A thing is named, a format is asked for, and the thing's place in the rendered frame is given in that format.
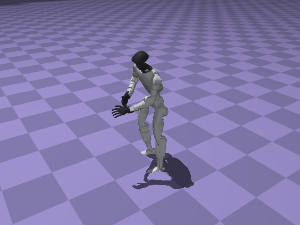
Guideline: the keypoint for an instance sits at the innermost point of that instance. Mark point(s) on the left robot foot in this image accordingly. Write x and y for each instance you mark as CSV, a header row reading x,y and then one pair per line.
x,y
155,169

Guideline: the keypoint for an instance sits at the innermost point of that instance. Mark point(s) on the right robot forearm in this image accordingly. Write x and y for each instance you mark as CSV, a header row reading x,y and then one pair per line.
x,y
131,87

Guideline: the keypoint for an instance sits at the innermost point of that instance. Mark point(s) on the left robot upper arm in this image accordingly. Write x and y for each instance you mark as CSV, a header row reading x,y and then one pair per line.
x,y
155,84

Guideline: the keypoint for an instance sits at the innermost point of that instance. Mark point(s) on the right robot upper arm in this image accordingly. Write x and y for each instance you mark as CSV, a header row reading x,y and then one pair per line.
x,y
135,78

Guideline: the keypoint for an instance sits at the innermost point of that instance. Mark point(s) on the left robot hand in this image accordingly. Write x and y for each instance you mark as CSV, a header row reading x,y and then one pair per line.
x,y
121,110

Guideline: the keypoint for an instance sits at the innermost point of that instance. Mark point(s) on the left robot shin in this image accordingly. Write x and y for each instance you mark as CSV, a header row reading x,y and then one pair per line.
x,y
160,152

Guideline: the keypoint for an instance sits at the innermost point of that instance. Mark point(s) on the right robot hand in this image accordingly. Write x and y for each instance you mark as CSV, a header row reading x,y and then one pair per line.
x,y
125,98

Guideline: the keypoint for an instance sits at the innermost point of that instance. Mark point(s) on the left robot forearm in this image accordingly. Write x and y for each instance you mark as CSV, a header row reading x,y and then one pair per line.
x,y
141,105

